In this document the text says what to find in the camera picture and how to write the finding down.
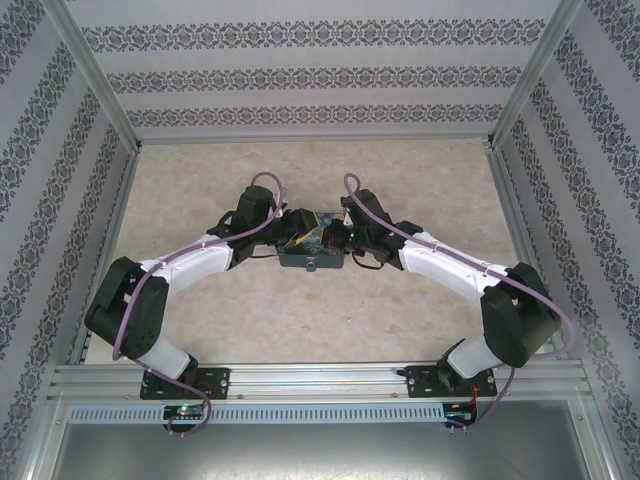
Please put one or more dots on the starry night print tin box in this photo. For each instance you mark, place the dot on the starry night print tin box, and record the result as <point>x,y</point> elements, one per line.
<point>295,261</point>

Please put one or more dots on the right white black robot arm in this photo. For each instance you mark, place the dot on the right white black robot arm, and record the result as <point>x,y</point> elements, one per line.
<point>440,255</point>

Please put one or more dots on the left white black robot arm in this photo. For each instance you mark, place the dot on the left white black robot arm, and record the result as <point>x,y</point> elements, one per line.
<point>200,257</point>

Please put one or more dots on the small silver padlock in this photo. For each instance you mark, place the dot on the small silver padlock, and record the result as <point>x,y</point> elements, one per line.
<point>310,264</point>

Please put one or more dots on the right green circuit board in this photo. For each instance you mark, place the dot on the right green circuit board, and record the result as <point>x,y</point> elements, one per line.
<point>459,412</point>

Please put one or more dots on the green circuit board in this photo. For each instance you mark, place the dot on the green circuit board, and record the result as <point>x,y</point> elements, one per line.
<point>186,411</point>
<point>459,412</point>

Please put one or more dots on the left green circuit board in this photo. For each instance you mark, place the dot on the left green circuit board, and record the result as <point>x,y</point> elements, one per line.
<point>186,411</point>

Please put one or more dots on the grey metal sheet panel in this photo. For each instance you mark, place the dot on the grey metal sheet panel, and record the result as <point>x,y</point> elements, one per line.
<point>320,452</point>

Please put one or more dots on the aluminium mounting rail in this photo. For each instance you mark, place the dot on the aluminium mounting rail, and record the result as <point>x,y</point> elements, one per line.
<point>315,380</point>

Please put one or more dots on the aluminium table side rail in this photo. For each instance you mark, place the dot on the aluminium table side rail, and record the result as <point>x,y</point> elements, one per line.
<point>107,250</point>
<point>520,220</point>

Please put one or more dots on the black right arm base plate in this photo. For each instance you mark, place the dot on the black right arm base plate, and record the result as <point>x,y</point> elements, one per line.
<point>420,382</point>

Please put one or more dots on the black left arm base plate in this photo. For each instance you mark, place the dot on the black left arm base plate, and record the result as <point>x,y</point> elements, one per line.
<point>215,382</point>

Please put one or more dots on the aluminium frame post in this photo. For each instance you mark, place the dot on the aluminium frame post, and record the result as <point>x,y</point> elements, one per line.
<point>537,65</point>
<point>90,65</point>

